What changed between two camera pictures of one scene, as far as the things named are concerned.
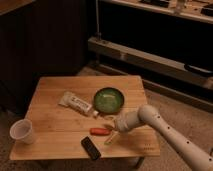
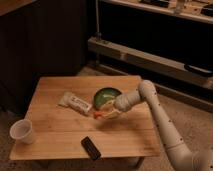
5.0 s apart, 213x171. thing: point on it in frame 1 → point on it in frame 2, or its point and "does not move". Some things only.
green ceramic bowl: (108, 100) does not move
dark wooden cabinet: (39, 38) does not move
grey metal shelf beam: (150, 61) does not move
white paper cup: (22, 130) does not move
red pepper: (100, 131) → (98, 114)
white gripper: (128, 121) → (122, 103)
